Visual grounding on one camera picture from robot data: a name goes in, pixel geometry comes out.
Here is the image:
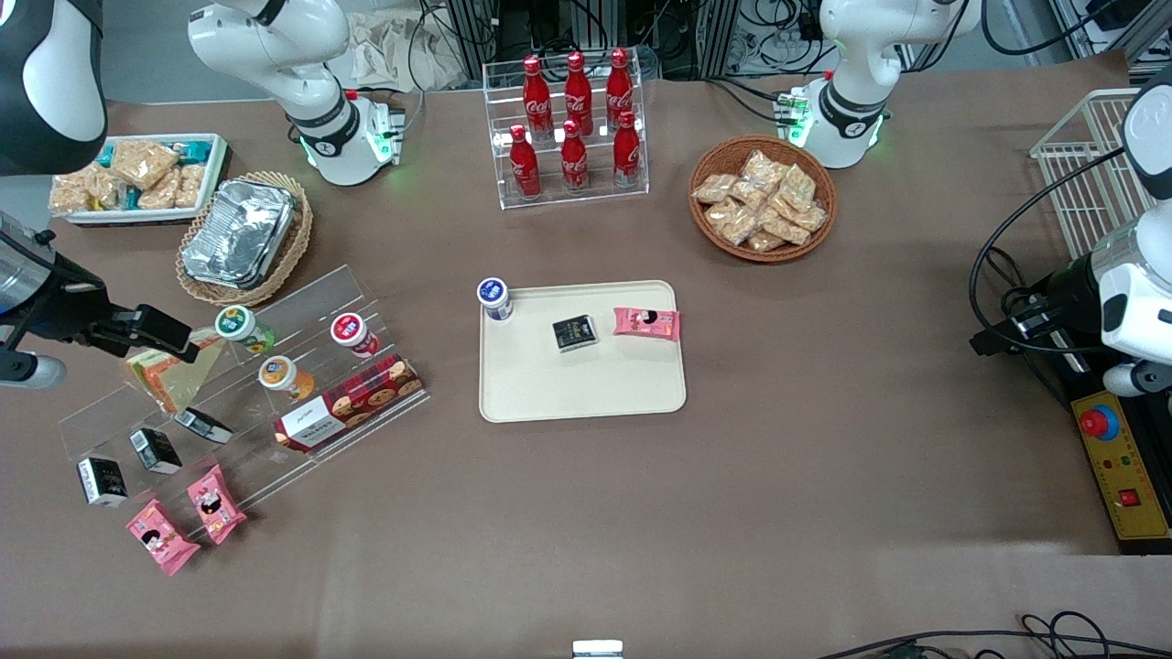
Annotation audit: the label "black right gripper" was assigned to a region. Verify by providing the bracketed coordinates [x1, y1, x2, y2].
[18, 240, 199, 364]

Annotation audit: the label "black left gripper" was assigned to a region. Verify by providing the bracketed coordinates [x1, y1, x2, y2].
[969, 256, 1109, 358]

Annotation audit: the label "triangle sandwich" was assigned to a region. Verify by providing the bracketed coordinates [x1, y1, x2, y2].
[126, 328, 222, 415]

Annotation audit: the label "white rectangular snack tray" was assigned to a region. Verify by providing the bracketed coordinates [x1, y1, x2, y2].
[50, 134, 230, 227]

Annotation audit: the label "beige plastic tray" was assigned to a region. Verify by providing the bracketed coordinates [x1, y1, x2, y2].
[478, 279, 688, 425]

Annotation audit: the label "green lid cup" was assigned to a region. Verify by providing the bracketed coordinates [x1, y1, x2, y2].
[215, 305, 276, 356]

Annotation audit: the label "small black box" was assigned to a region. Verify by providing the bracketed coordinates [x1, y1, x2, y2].
[129, 427, 182, 476]
[552, 313, 599, 354]
[174, 407, 233, 446]
[76, 457, 129, 508]

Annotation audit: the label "orange lid cup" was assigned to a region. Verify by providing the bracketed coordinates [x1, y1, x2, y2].
[258, 355, 315, 401]

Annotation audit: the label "silver foil container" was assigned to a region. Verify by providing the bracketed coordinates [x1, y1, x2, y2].
[181, 178, 298, 291]

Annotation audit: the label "clear acrylic tiered stand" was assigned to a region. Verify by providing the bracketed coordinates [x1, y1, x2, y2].
[57, 264, 431, 515]

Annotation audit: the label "clear rice cracker packet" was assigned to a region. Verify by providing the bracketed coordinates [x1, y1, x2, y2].
[49, 169, 92, 216]
[174, 163, 207, 210]
[84, 169, 125, 211]
[137, 172, 181, 211]
[110, 137, 181, 191]

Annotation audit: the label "oval wicker basket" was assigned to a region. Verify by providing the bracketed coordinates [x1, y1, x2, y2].
[176, 171, 314, 308]

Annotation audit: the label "pink snack packet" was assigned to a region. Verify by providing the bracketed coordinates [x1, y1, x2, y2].
[125, 499, 201, 577]
[187, 464, 248, 546]
[613, 307, 682, 343]

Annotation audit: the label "red lid cup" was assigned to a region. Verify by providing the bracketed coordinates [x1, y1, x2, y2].
[330, 312, 381, 358]

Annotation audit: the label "yellow emergency stop box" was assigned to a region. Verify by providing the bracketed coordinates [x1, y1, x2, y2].
[1069, 389, 1172, 543]

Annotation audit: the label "red plaid cookie box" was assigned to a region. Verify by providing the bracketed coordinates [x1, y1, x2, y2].
[273, 354, 425, 453]

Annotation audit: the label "blue lid yogurt cup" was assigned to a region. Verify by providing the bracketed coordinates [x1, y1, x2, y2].
[476, 277, 515, 324]

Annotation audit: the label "round wicker basket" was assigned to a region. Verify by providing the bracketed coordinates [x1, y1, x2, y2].
[689, 135, 839, 265]

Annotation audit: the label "crumpled white plastic sheet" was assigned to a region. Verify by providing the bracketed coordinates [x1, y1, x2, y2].
[348, 9, 463, 92]

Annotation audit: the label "red cola bottle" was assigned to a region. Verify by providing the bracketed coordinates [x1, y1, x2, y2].
[606, 48, 635, 129]
[613, 111, 642, 188]
[564, 51, 594, 136]
[509, 124, 542, 200]
[523, 55, 553, 138]
[559, 119, 590, 193]

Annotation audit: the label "clear acrylic bottle rack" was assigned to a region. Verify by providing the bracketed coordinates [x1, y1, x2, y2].
[483, 48, 651, 211]

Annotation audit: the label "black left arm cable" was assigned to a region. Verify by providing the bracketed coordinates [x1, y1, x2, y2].
[969, 146, 1127, 353]

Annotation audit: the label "white wire basket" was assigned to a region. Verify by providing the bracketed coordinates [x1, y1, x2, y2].
[1029, 88, 1159, 262]

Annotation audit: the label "black floor cables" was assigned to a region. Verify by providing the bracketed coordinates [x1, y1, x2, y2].
[815, 611, 1172, 659]

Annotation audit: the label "aluminium frame rack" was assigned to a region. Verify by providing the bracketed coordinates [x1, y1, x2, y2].
[444, 0, 738, 81]

